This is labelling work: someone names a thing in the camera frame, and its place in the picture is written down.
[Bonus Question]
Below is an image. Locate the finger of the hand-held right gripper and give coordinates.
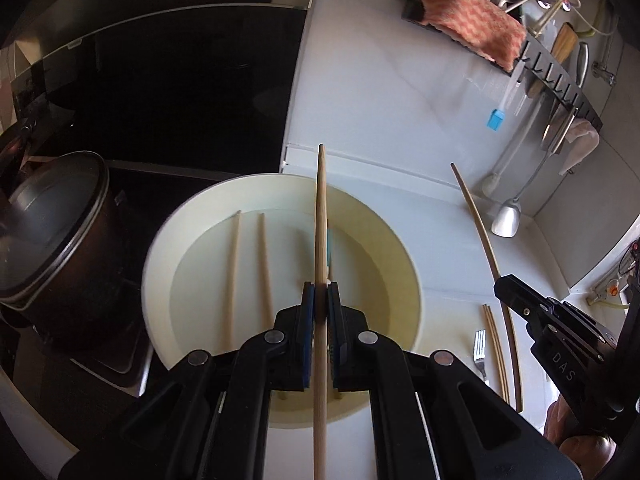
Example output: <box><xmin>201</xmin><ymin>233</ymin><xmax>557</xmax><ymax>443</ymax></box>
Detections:
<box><xmin>492</xmin><ymin>273</ymin><xmax>553</xmax><ymax>333</ymax></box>

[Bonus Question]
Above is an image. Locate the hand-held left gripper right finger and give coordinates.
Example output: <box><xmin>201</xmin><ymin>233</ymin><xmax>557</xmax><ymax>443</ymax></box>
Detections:
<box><xmin>325</xmin><ymin>282</ymin><xmax>577</xmax><ymax>480</ymax></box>

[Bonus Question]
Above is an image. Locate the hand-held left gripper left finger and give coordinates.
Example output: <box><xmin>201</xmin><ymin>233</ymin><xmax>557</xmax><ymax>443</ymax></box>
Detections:
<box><xmin>60</xmin><ymin>282</ymin><xmax>318</xmax><ymax>480</ymax></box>

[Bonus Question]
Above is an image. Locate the steel fork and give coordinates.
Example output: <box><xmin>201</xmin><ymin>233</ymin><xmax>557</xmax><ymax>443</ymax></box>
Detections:
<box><xmin>472</xmin><ymin>329</ymin><xmax>491</xmax><ymax>386</ymax></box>

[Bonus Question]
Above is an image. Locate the curved wooden chopstick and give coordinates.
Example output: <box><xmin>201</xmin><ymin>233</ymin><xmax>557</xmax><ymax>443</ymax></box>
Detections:
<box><xmin>450</xmin><ymin>162</ymin><xmax>523</xmax><ymax>412</ymax></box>

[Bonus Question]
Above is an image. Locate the white round bowl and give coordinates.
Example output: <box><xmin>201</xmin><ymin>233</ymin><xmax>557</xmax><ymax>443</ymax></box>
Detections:
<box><xmin>141</xmin><ymin>172</ymin><xmax>423</xmax><ymax>431</ymax></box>

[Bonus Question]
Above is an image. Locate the person's right hand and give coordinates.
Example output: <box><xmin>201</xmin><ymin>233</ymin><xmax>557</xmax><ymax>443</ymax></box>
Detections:
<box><xmin>542</xmin><ymin>395</ymin><xmax>621</xmax><ymax>480</ymax></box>

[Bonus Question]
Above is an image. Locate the gas valve assembly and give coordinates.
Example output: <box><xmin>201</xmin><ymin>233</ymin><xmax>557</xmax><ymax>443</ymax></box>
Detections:
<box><xmin>590</xmin><ymin>240</ymin><xmax>640</xmax><ymax>301</ymax></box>

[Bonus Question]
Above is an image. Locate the white bottle brush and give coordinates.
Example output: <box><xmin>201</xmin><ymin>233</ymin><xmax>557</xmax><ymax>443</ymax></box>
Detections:
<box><xmin>481</xmin><ymin>95</ymin><xmax>543</xmax><ymax>198</ymax></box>

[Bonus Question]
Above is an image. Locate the white hanging cloth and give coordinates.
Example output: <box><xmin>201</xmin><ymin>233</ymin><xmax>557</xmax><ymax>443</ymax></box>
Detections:
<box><xmin>559</xmin><ymin>120</ymin><xmax>601</xmax><ymax>177</ymax></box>

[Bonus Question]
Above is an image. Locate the blue silicone brush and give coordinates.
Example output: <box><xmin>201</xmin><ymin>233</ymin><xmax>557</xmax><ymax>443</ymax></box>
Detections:
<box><xmin>486</xmin><ymin>67</ymin><xmax>526</xmax><ymax>132</ymax></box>

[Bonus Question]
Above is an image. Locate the black utensil rack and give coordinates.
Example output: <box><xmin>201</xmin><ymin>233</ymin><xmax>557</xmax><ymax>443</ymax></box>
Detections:
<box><xmin>390</xmin><ymin>0</ymin><xmax>603</xmax><ymax>128</ymax></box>

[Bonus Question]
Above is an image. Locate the black glass cooktop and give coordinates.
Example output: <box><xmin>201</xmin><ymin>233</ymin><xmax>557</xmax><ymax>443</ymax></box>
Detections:
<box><xmin>0</xmin><ymin>160</ymin><xmax>241</xmax><ymax>411</ymax></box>

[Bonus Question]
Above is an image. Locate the dark pot with glass lid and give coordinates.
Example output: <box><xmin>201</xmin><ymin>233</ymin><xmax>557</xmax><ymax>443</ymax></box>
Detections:
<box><xmin>0</xmin><ymin>150</ymin><xmax>126</xmax><ymax>356</ymax></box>

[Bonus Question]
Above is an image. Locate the black range hood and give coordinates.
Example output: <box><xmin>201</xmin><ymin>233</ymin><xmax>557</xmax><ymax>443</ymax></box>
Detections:
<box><xmin>0</xmin><ymin>0</ymin><xmax>326</xmax><ymax>181</ymax></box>

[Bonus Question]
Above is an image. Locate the pink checked cloth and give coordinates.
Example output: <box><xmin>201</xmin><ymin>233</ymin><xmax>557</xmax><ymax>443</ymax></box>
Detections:
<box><xmin>416</xmin><ymin>0</ymin><xmax>528</xmax><ymax>73</ymax></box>

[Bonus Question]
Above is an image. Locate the wooden handled utensil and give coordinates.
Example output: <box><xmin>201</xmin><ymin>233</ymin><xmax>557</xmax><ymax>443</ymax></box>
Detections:
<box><xmin>550</xmin><ymin>22</ymin><xmax>581</xmax><ymax>66</ymax></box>

